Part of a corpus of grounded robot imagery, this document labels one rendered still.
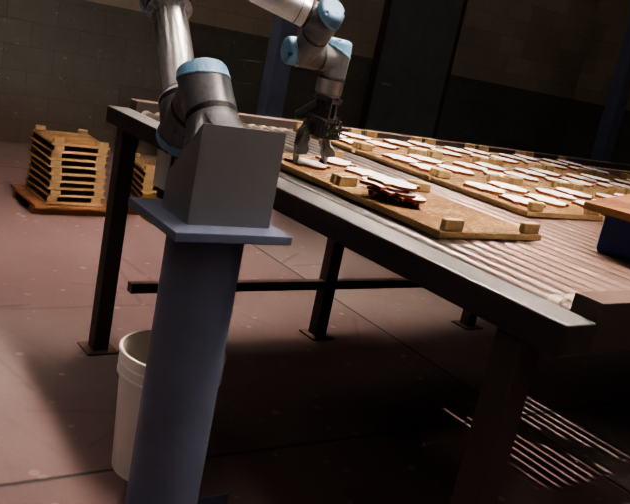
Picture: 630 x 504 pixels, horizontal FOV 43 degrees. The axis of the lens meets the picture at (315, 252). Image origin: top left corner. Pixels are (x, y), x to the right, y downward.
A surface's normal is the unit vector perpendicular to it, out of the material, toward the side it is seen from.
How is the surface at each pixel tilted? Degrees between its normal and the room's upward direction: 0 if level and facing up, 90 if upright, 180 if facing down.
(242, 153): 90
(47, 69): 90
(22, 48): 90
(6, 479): 0
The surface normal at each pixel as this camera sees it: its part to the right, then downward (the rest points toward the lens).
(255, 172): 0.52, 0.31
